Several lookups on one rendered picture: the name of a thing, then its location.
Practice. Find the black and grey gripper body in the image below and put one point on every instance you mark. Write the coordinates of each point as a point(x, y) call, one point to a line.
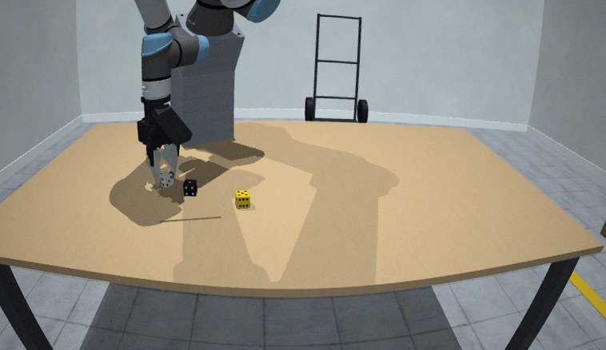
point(148, 126)

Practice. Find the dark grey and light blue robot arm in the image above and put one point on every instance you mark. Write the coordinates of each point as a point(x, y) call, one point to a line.
point(161, 53)

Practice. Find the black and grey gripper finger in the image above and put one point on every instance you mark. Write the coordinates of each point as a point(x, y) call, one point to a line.
point(153, 160)
point(170, 155)

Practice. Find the yellow die with black pips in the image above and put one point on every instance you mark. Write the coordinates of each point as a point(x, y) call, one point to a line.
point(242, 198)

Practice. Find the grey die with black pips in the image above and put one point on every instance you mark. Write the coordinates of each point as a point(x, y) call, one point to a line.
point(166, 179)

